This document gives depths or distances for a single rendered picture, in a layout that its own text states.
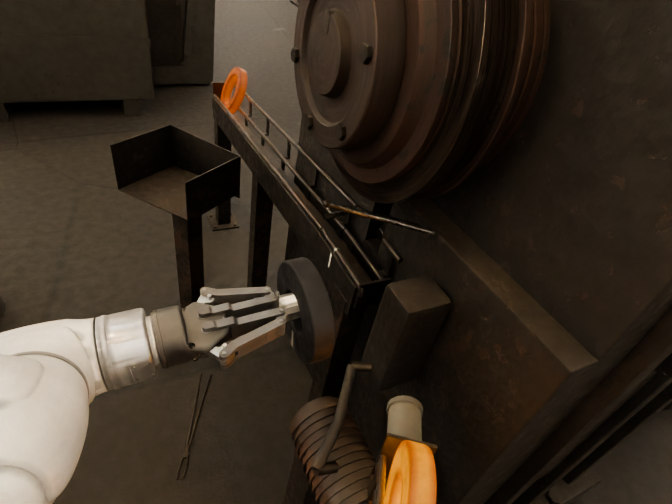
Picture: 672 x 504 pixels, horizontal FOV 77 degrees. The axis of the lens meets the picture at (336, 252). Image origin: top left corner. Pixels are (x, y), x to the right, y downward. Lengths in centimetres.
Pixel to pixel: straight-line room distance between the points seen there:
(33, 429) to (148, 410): 112
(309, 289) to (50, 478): 33
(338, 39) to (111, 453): 124
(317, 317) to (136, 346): 22
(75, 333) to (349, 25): 53
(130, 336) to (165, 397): 99
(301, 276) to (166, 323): 18
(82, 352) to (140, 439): 95
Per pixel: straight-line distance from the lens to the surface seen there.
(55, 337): 55
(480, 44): 57
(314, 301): 56
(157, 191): 131
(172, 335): 56
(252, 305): 60
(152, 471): 143
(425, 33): 60
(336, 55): 67
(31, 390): 44
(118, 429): 151
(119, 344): 55
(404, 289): 75
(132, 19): 308
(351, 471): 84
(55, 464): 41
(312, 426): 88
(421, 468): 59
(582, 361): 68
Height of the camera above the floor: 129
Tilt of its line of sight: 38 degrees down
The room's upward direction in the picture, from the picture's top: 12 degrees clockwise
